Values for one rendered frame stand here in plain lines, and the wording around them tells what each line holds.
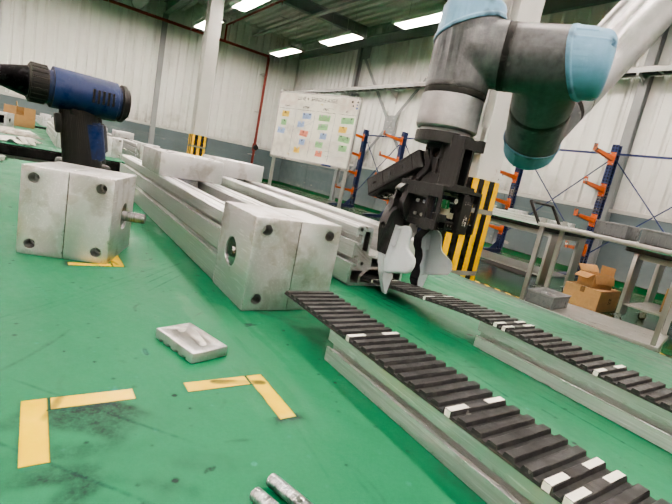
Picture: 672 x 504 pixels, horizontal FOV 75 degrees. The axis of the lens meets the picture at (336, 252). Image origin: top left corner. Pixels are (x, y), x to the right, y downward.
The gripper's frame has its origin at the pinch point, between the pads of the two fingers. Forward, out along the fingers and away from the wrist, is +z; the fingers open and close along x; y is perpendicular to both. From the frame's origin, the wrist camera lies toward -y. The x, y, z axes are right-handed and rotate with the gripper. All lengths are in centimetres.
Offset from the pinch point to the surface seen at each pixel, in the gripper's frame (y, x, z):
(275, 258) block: 4.2, -21.3, -3.5
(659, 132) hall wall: -280, 744, -168
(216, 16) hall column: -997, 257, -290
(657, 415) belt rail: 32.0, -2.1, 0.0
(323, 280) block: 4.2, -15.1, -1.3
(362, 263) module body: -5.0, -2.9, -1.2
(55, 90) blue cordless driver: -37, -40, -16
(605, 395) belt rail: 28.1, -1.4, 0.6
